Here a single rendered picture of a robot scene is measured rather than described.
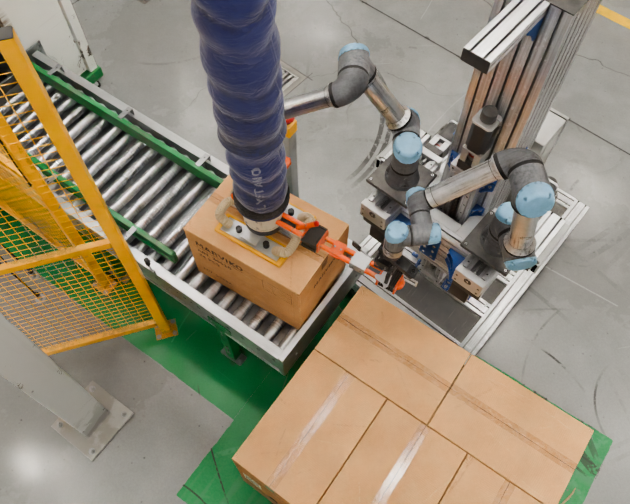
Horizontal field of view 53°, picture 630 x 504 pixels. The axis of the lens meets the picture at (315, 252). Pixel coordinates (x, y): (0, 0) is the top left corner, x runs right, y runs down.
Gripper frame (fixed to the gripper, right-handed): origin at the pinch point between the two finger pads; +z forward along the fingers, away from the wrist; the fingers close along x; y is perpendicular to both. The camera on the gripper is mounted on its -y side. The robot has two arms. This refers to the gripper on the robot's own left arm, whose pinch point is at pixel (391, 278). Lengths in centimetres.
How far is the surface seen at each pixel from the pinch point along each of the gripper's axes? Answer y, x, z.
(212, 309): 70, 34, 49
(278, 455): 9, 72, 54
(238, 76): 54, 11, -88
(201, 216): 87, 11, 13
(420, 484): -47, 50, 54
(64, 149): 105, 43, -55
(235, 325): 56, 35, 49
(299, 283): 33.1, 15.6, 13.5
